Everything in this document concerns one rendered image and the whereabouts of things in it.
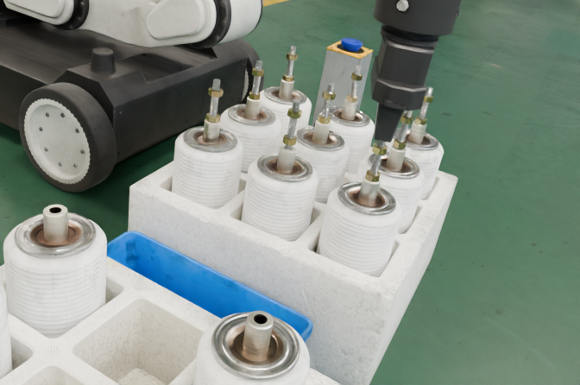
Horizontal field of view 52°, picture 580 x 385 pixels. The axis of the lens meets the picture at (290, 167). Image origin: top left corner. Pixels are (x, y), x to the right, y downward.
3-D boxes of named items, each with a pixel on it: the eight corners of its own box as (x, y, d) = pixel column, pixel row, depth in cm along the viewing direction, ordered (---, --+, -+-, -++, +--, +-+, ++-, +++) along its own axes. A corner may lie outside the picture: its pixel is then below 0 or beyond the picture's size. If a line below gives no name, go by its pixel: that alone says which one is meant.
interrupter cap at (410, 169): (394, 153, 90) (396, 148, 89) (430, 176, 84) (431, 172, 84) (356, 159, 86) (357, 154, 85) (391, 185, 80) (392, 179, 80)
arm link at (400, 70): (439, 118, 63) (474, 5, 57) (350, 100, 63) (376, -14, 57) (428, 80, 74) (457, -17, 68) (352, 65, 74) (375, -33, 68)
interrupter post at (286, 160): (272, 169, 79) (275, 147, 77) (281, 163, 81) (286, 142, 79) (286, 176, 78) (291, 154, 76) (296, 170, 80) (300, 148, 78)
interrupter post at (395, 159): (394, 162, 87) (399, 142, 85) (405, 170, 85) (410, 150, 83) (381, 165, 85) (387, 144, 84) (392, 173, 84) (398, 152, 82)
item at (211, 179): (157, 234, 92) (164, 129, 83) (212, 222, 97) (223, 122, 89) (184, 270, 85) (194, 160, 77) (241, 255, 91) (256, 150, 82)
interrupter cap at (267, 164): (244, 167, 78) (245, 163, 77) (277, 151, 84) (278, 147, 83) (292, 191, 75) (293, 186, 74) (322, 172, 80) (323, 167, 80)
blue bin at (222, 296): (72, 334, 81) (72, 263, 75) (129, 293, 89) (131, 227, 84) (258, 449, 70) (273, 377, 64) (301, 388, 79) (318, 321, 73)
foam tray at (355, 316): (124, 286, 91) (129, 186, 82) (249, 187, 123) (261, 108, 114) (359, 404, 78) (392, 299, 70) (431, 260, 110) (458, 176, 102)
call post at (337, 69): (298, 190, 125) (325, 48, 111) (312, 178, 131) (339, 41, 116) (328, 202, 123) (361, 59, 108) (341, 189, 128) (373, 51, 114)
